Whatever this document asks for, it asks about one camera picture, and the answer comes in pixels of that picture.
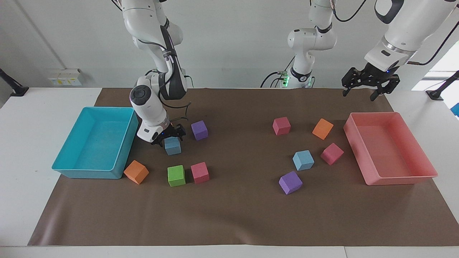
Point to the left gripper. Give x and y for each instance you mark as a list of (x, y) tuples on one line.
[(377, 73)]

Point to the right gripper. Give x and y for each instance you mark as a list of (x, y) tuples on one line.
[(168, 132)]

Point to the blue block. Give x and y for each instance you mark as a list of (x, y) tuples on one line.
[(303, 160), (173, 147)]

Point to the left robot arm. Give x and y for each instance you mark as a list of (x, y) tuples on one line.
[(309, 39)]

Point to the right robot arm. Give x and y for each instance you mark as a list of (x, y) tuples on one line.
[(143, 21)]

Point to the purple block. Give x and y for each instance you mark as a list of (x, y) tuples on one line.
[(290, 182), (199, 130)]

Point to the green block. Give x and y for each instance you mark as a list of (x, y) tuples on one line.
[(176, 176)]

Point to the pink block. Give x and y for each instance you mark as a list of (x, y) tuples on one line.
[(332, 154), (281, 126), (199, 172)]

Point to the orange block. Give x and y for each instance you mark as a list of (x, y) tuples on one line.
[(136, 172), (322, 129)]

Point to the pink plastic bin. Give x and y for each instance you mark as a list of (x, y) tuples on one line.
[(389, 148)]

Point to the teal plastic bin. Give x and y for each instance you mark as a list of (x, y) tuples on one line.
[(96, 143)]

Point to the black stand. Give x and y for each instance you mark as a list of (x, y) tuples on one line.
[(443, 87), (12, 86)]

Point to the white wall socket box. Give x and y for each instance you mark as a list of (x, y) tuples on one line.
[(65, 77)]

